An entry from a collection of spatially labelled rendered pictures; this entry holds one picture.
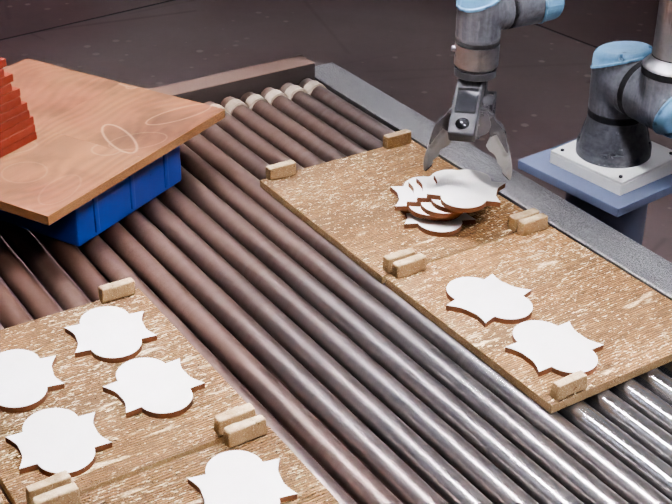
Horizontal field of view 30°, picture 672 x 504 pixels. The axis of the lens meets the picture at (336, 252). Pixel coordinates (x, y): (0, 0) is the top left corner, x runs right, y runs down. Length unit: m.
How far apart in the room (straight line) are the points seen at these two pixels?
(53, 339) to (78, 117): 0.60
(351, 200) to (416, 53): 3.30
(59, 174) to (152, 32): 3.65
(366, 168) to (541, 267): 0.46
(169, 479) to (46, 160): 0.78
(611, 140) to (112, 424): 1.24
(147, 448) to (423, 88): 3.65
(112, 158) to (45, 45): 3.52
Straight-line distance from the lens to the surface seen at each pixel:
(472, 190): 2.22
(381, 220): 2.23
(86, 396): 1.82
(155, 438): 1.73
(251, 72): 2.82
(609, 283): 2.10
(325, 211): 2.26
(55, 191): 2.15
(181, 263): 2.15
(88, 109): 2.44
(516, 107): 5.08
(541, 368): 1.86
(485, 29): 2.09
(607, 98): 2.52
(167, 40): 5.72
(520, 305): 2.00
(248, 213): 2.31
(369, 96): 2.79
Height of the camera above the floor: 2.01
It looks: 30 degrees down
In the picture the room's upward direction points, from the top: 1 degrees clockwise
